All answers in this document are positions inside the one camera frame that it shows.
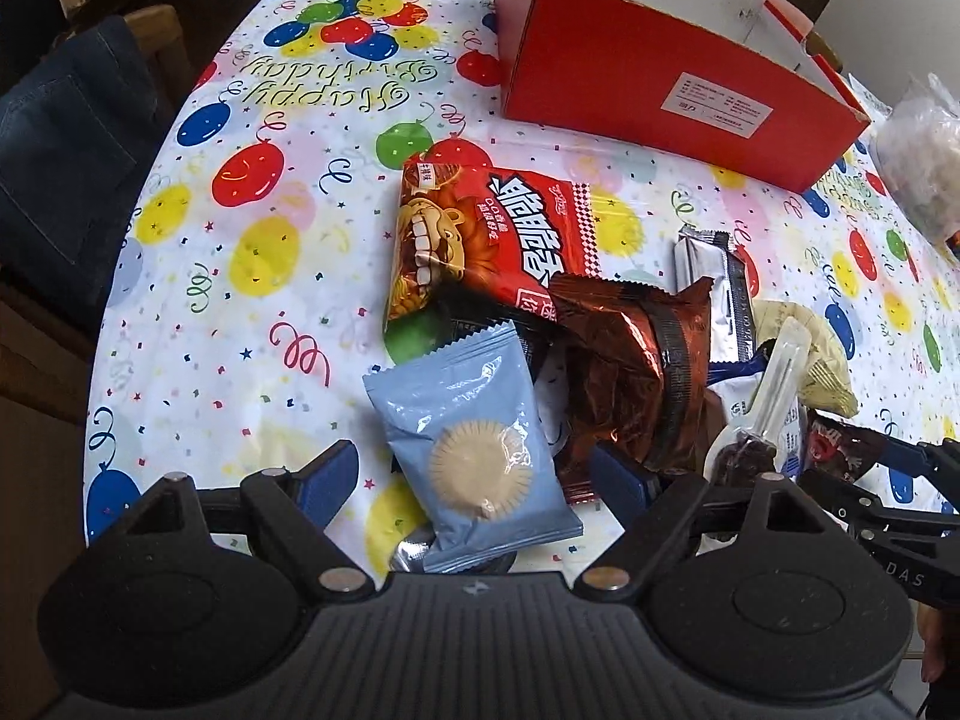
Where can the wooden chair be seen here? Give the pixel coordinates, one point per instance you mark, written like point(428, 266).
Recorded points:
point(825, 52)
point(161, 37)

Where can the cream yellow snack packet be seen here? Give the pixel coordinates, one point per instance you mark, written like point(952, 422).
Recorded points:
point(825, 367)

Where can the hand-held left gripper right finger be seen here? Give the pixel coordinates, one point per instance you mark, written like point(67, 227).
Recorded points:
point(621, 476)

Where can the black snack packet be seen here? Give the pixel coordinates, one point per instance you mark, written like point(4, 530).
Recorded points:
point(487, 313)

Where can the white red-edged packet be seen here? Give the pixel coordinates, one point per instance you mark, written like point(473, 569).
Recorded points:
point(551, 405)

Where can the silver wafer packet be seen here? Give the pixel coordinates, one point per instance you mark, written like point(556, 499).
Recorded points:
point(709, 270)

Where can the clear plastic bag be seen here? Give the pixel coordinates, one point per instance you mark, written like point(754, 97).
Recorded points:
point(922, 150)

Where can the clear plastic chocolate packet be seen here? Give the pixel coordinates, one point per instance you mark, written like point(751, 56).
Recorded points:
point(784, 360)

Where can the brown foil snack bag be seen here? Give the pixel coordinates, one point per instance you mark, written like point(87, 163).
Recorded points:
point(607, 375)

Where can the silver foil packet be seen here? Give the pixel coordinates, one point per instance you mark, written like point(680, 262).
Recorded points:
point(409, 551)

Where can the white and blue packet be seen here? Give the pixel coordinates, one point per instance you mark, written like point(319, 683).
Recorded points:
point(739, 409)

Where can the red cartoon snack bag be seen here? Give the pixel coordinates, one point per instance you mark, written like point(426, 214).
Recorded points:
point(480, 240)

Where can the dark red candy packet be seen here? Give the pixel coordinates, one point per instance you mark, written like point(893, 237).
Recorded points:
point(829, 442)

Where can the person's right hand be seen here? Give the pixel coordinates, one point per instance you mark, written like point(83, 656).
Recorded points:
point(941, 641)

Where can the light blue cookie packet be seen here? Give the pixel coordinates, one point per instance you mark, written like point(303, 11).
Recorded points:
point(450, 405)

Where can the red cardboard box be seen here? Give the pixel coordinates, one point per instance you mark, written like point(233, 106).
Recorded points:
point(600, 75)

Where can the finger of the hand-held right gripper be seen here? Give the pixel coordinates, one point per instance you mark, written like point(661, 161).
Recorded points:
point(896, 450)
point(840, 495)

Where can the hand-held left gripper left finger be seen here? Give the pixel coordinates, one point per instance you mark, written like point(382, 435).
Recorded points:
point(328, 474)

